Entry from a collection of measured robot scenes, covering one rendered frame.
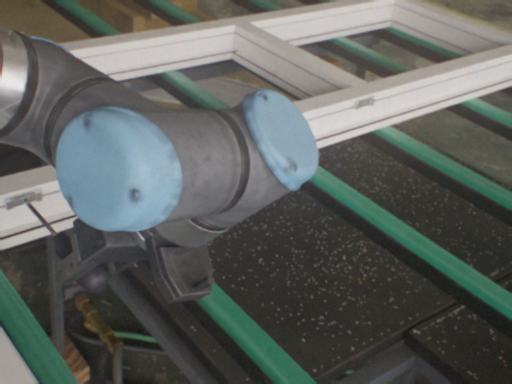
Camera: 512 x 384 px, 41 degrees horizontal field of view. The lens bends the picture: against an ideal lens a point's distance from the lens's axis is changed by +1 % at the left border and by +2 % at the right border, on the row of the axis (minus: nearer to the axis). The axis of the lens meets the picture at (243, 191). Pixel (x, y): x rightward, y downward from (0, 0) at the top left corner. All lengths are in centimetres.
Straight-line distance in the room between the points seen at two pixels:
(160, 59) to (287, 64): 27
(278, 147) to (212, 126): 6
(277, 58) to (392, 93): 27
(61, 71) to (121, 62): 88
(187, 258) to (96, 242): 9
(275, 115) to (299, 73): 88
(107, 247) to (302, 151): 22
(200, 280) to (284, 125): 18
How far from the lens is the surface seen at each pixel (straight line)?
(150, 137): 48
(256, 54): 155
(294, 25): 173
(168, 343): 125
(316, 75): 143
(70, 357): 194
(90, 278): 80
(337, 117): 128
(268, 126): 56
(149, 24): 227
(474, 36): 185
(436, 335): 133
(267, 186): 57
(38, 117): 56
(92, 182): 50
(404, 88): 141
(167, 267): 66
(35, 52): 57
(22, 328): 84
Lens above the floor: 144
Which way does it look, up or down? 32 degrees down
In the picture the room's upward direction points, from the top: 7 degrees clockwise
